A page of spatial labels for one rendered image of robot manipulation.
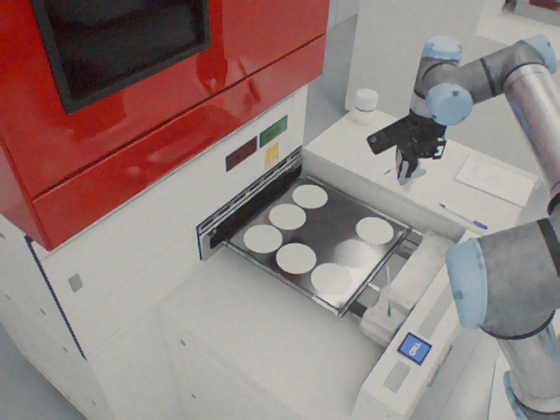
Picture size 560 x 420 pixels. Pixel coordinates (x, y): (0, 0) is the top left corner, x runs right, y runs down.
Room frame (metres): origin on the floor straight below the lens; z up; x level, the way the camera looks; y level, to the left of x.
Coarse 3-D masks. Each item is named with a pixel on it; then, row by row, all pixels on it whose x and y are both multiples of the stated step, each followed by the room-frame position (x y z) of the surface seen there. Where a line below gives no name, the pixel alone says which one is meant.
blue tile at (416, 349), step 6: (408, 336) 0.56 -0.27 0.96; (408, 342) 0.54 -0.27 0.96; (414, 342) 0.54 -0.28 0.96; (420, 342) 0.54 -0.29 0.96; (402, 348) 0.53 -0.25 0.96; (408, 348) 0.53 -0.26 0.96; (414, 348) 0.53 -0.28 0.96; (420, 348) 0.53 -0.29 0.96; (426, 348) 0.53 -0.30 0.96; (408, 354) 0.51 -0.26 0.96; (414, 354) 0.51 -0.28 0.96; (420, 354) 0.51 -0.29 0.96; (420, 360) 0.50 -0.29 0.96
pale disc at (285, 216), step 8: (272, 208) 0.98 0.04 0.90; (280, 208) 0.99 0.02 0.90; (288, 208) 0.99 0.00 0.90; (296, 208) 0.99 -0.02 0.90; (272, 216) 0.95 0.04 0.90; (280, 216) 0.95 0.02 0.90; (288, 216) 0.96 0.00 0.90; (296, 216) 0.96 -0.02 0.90; (304, 216) 0.96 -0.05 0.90; (280, 224) 0.92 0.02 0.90; (288, 224) 0.93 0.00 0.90; (296, 224) 0.93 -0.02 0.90
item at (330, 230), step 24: (288, 192) 1.06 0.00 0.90; (264, 216) 0.95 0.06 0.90; (312, 216) 0.96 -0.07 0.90; (336, 216) 0.97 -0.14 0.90; (360, 216) 0.98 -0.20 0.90; (240, 240) 0.85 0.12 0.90; (288, 240) 0.87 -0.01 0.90; (312, 240) 0.87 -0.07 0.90; (336, 240) 0.88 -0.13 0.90; (360, 240) 0.88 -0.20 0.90; (360, 264) 0.80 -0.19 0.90; (312, 288) 0.71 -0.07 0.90
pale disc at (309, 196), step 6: (306, 186) 1.09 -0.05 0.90; (312, 186) 1.09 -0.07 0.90; (294, 192) 1.06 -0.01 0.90; (300, 192) 1.06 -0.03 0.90; (306, 192) 1.06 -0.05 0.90; (312, 192) 1.06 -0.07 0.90; (318, 192) 1.07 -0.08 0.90; (324, 192) 1.07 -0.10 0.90; (294, 198) 1.03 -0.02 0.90; (300, 198) 1.03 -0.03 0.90; (306, 198) 1.04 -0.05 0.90; (312, 198) 1.04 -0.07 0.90; (318, 198) 1.04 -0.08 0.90; (324, 198) 1.04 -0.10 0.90; (300, 204) 1.01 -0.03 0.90; (306, 204) 1.01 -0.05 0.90; (312, 204) 1.01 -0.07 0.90; (318, 204) 1.01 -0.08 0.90
